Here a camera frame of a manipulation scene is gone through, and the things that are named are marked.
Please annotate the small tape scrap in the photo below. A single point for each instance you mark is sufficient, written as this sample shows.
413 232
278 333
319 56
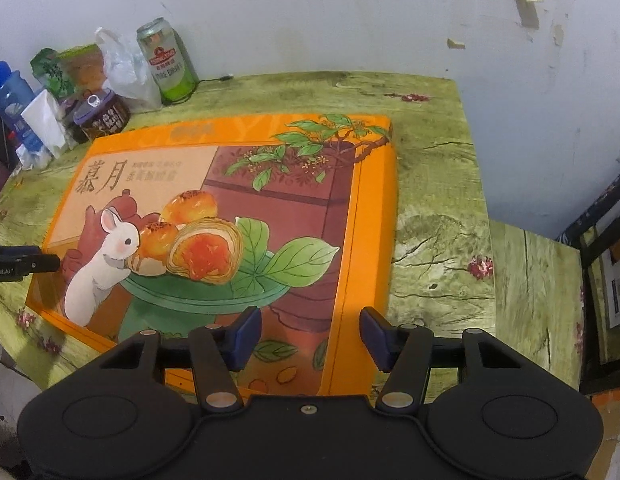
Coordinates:
455 43

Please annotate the wood-grain black frame chair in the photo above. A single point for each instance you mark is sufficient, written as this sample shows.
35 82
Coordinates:
535 285

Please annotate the green silver beer can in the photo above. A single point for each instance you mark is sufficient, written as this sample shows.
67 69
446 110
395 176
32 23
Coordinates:
169 70

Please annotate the blue water bottle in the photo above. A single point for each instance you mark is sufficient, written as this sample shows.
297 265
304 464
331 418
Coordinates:
12 100

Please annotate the orange printed box lid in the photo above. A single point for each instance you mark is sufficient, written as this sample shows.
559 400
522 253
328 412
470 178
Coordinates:
189 210

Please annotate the brown cardboard box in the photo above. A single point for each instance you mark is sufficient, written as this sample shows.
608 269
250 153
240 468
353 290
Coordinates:
610 435

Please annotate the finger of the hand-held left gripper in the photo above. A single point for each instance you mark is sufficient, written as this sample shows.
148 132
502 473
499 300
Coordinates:
39 263

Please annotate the purple lid food can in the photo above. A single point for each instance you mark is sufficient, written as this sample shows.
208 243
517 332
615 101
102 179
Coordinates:
102 120

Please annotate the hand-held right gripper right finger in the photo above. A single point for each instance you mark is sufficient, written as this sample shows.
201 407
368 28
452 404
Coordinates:
377 337

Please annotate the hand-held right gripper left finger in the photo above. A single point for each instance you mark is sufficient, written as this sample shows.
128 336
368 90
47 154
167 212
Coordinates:
244 335

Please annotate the orange snack bag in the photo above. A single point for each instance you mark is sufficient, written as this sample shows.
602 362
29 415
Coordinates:
87 70

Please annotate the green snack bag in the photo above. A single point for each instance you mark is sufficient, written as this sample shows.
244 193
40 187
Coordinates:
52 75

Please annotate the clear plastic bag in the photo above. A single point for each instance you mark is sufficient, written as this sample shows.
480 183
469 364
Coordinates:
124 75

